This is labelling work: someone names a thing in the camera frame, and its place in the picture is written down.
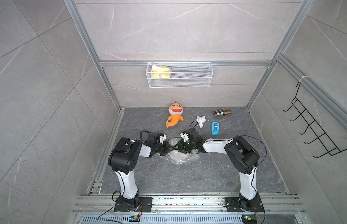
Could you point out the orange shark plush toy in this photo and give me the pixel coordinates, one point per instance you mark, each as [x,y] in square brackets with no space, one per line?
[176,111]

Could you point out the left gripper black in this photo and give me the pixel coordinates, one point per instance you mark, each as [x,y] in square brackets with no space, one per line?
[166,146]

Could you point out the blue toy car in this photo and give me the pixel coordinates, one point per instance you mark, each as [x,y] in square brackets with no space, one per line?
[215,128]

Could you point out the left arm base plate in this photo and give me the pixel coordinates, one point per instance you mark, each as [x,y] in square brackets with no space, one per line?
[143,204]

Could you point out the yellow white cloth in basket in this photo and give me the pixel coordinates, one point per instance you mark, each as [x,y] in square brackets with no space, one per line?
[160,72]

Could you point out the small white figurine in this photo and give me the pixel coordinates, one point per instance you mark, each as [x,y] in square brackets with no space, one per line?
[200,120]

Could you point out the white wire mesh basket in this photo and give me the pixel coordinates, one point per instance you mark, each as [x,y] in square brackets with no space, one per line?
[183,75]

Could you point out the plaid brown pouch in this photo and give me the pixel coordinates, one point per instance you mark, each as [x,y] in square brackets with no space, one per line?
[222,112]

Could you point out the aluminium mounting rail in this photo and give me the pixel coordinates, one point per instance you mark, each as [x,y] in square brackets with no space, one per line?
[203,208]

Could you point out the black wire hook rack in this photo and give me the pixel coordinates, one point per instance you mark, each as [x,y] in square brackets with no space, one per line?
[313,126]

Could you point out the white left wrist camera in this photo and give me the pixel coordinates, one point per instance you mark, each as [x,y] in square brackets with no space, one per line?
[162,138]

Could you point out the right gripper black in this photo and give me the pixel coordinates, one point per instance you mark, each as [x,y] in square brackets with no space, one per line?
[181,146]

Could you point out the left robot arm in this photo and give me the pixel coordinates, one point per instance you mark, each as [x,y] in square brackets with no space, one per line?
[123,159]

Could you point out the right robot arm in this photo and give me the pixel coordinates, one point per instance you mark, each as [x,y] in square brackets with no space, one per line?
[245,160]

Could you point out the clear bubble wrap sheet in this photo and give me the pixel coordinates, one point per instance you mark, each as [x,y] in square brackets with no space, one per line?
[178,157]

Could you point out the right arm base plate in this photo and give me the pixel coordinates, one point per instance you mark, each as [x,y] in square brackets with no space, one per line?
[237,204]

